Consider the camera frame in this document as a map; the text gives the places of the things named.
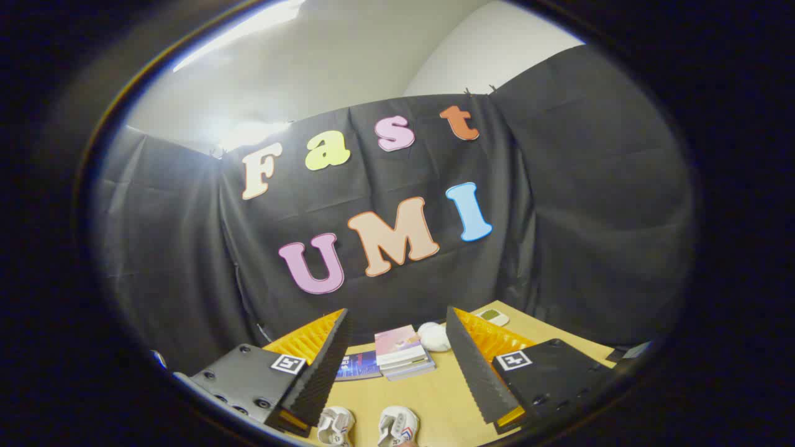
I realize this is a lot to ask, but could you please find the black backdrop cloth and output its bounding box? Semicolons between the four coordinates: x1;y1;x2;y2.
93;45;697;374

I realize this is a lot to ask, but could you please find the stack of pink-covered books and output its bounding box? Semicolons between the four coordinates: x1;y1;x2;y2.
374;325;437;381

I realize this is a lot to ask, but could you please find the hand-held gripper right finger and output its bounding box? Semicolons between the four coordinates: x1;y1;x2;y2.
446;305;617;435

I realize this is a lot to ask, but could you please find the white soft toy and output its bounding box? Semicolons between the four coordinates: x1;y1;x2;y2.
417;322;452;353

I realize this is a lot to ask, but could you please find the blue book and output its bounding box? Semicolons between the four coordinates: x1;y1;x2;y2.
334;351;383;382

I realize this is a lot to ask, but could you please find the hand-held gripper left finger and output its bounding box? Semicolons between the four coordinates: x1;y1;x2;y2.
174;309;355;438

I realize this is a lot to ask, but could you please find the white striped shoe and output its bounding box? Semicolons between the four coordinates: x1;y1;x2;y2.
377;406;420;447
317;407;356;447

